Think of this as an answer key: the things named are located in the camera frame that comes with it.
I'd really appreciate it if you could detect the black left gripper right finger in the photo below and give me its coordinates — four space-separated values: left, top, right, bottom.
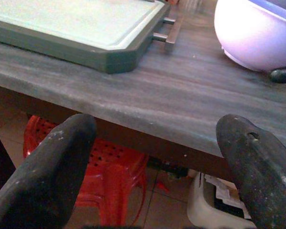
215 114 286 229

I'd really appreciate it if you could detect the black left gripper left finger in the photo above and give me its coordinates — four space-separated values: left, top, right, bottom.
0 113 97 229

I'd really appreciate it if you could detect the white plastic bin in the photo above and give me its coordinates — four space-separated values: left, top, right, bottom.
186 172 256 229

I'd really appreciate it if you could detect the red plastic stool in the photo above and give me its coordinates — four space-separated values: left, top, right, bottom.
23 115 149 227

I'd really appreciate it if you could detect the dark wooden table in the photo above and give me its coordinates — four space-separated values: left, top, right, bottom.
0 0 286 189

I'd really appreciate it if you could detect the white bowl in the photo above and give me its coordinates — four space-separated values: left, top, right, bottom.
214 0 286 72

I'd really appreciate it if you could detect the dark green serving tray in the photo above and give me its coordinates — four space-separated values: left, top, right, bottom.
0 0 171 74

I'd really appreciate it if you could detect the black utensil handle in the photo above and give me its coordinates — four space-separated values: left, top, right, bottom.
269 67 286 84

